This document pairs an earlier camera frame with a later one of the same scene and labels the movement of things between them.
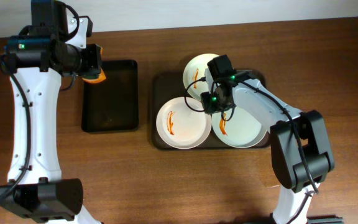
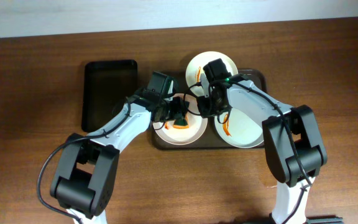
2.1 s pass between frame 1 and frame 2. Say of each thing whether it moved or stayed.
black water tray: stayed
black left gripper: moved
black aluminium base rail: stayed
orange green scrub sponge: moved
